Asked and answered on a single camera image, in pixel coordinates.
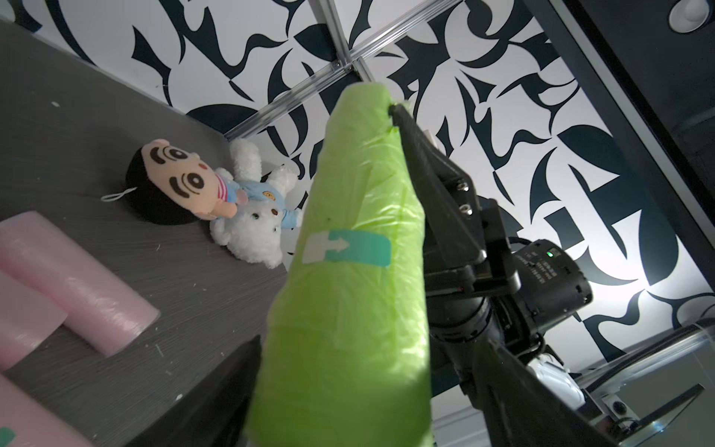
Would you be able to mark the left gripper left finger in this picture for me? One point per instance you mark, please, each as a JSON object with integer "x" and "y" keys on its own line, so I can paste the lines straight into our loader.
{"x": 214, "y": 412}

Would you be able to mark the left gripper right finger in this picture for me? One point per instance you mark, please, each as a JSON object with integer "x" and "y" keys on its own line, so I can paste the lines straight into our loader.
{"x": 518, "y": 409}

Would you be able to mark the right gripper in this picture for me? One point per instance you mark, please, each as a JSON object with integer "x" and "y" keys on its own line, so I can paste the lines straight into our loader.
{"x": 466, "y": 252}

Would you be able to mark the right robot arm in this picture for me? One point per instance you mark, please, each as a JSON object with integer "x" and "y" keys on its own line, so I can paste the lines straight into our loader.
{"x": 490, "y": 307}

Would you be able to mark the white teddy bear plush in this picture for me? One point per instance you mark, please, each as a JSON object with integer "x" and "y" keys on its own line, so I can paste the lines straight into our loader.
{"x": 253, "y": 235}

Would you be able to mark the cartoon boy plush doll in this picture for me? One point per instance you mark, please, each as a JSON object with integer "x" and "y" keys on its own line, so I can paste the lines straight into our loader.
{"x": 166, "y": 185}

